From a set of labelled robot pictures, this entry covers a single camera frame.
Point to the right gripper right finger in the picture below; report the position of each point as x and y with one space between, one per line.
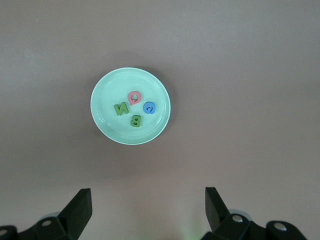
215 210

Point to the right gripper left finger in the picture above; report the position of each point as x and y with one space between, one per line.
80 210

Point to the green letter B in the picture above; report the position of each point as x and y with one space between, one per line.
135 121

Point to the green letter N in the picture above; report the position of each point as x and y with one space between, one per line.
121 109

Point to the blue letter G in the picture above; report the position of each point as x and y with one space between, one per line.
149 107

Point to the red letter Q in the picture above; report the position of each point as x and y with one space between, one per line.
135 98

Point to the green plate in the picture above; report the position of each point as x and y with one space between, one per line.
150 130

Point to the brown table cover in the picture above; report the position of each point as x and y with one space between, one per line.
225 75

